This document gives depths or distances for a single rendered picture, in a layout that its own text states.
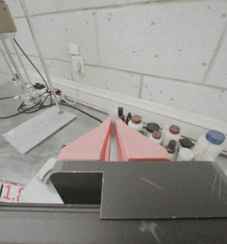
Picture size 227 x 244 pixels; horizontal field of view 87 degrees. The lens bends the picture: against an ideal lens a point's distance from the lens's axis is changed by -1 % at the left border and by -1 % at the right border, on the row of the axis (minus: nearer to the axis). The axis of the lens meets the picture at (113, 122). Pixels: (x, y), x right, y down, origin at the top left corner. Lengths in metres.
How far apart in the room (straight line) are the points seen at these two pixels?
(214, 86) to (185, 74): 0.10
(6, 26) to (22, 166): 0.46
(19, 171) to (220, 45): 0.76
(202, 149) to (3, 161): 0.72
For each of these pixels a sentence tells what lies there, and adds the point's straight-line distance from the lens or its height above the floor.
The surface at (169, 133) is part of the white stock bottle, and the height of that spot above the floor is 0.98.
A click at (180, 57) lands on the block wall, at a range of 0.52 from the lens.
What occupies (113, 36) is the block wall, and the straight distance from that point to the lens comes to 0.60.
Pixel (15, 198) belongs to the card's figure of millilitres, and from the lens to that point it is 0.50.
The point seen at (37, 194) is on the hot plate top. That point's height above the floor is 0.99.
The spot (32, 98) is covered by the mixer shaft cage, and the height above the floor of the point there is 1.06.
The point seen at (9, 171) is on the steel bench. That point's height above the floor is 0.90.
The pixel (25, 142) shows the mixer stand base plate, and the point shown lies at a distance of 0.65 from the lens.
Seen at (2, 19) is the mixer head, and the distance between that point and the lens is 0.56.
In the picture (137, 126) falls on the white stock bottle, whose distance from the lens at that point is 0.49.
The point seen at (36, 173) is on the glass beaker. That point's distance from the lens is 0.34.
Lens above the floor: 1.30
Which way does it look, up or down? 39 degrees down
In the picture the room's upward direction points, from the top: 2 degrees counter-clockwise
